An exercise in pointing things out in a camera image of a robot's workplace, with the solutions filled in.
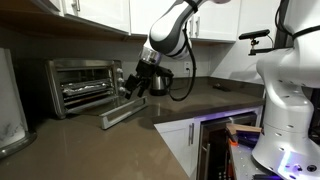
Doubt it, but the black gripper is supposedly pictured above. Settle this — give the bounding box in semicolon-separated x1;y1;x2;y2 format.
134;59;158;99

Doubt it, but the foil covered oven tray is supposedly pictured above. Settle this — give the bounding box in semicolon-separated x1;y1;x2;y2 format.
61;79;113;98

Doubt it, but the stainless steel toaster oven body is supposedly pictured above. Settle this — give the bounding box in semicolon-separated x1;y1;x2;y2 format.
14;58;126;121

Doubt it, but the white lower cabinet door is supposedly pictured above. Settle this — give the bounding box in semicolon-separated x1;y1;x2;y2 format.
154;117;200;180

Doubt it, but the white cabinet door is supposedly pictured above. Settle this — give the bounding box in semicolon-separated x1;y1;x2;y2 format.
63;0;132;35
31;0;65;16
129;0;196;40
154;117;200;180
194;0;242;43

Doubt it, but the white upper cabinet door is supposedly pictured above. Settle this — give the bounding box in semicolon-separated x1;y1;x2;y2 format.
63;0;132;35
129;0;196;40
194;0;242;43
31;0;65;16

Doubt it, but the stainless steel electric kettle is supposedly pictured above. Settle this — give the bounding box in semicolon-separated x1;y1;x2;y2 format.
149;65;175;97

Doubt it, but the small black flat object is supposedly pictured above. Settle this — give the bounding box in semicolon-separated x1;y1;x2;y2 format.
212;83;233;93

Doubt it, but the black undercounter beverage fridge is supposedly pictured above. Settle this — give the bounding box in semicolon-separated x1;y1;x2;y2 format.
196;111;265;180

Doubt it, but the orange and black tool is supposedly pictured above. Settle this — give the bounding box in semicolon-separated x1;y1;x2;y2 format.
228;136;239;147

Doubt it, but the wooden cart top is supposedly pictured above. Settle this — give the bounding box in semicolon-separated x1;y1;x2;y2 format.
225;122;264;135

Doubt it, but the metal paper towel holder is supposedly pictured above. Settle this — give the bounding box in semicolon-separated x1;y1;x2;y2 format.
0;130;38;160

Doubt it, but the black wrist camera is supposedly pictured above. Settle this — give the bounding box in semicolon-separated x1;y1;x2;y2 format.
124;73;142;100

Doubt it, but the white wall outlet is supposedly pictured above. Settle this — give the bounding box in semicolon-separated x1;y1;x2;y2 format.
183;60;192;75

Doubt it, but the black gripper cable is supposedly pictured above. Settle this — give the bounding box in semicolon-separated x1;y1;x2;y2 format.
168;0;205;103

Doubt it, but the oven wire rack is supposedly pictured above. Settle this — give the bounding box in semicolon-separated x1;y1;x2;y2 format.
63;89;118;111

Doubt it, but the metal cabinet bar handle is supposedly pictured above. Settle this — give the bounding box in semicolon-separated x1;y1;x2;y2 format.
187;122;195;147

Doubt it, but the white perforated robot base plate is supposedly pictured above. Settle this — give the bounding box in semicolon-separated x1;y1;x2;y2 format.
228;142;278;180

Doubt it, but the black stereo camera on stand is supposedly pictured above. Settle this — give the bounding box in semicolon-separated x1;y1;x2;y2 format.
237;28;278;57

